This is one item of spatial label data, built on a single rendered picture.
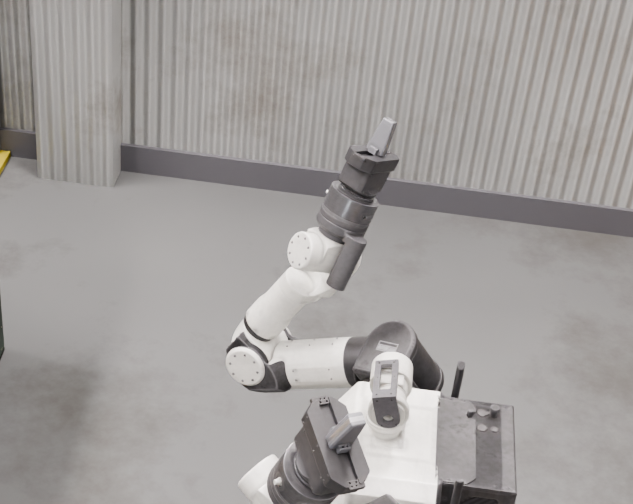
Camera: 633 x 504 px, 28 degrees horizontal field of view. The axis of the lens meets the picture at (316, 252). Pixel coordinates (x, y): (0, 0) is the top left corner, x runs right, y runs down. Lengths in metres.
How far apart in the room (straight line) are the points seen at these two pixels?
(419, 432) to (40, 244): 2.87
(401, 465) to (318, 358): 0.34
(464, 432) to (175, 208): 2.99
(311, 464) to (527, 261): 3.32
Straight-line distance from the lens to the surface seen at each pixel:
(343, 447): 1.54
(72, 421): 3.97
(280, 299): 2.20
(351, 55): 4.71
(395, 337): 2.15
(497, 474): 1.98
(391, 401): 1.88
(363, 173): 2.07
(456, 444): 2.01
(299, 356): 2.24
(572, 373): 4.36
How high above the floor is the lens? 2.74
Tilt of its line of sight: 36 degrees down
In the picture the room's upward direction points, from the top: 6 degrees clockwise
